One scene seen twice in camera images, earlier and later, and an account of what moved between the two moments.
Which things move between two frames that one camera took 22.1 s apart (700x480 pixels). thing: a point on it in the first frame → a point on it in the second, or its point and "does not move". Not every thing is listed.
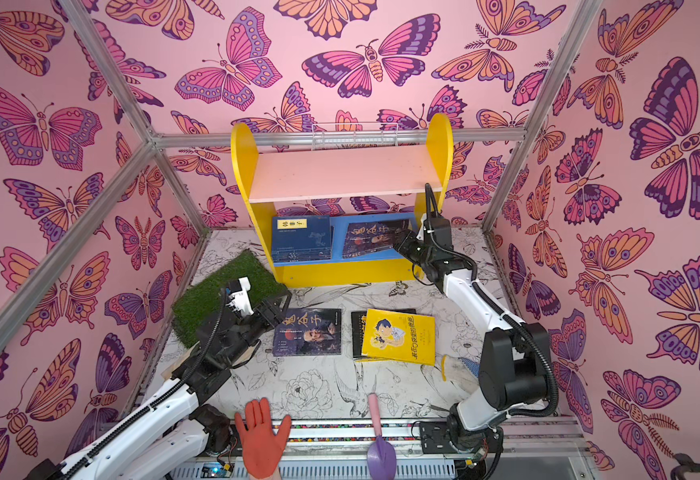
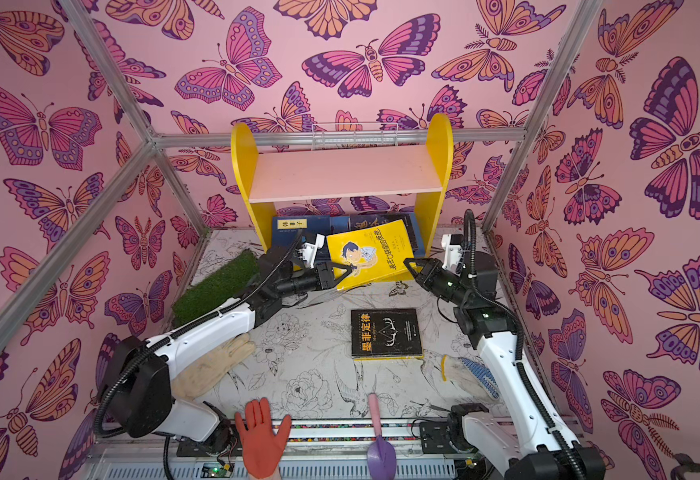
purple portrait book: (308, 332) → (358, 222)
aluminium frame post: (582, 17) does not move
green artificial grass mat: (194, 314) does not move
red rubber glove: (261, 444) does not move
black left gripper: (267, 318) → (321, 279)
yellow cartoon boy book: (398, 337) → (376, 254)
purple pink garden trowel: (381, 455) does not move
